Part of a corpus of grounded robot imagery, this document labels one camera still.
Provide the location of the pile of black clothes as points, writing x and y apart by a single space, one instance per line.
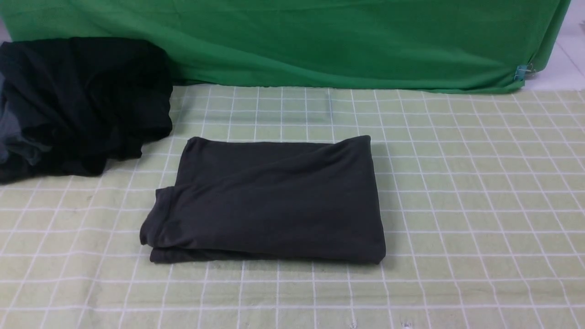
70 105

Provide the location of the green backdrop cloth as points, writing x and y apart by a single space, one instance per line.
449 46

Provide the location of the dark gray long-sleeved shirt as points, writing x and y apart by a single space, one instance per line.
269 201

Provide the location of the light green checkered tablecloth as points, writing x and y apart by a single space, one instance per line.
482 203

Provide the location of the teal binder clip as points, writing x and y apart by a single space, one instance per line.
524 72

